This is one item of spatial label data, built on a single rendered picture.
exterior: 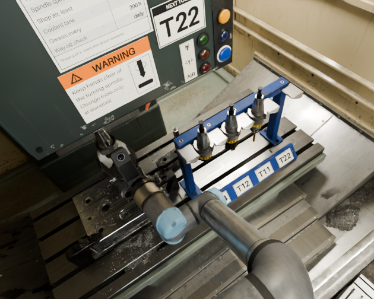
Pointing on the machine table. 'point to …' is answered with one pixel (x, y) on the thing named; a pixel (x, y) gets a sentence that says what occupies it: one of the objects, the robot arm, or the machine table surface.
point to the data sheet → (85, 26)
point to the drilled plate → (113, 232)
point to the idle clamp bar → (167, 160)
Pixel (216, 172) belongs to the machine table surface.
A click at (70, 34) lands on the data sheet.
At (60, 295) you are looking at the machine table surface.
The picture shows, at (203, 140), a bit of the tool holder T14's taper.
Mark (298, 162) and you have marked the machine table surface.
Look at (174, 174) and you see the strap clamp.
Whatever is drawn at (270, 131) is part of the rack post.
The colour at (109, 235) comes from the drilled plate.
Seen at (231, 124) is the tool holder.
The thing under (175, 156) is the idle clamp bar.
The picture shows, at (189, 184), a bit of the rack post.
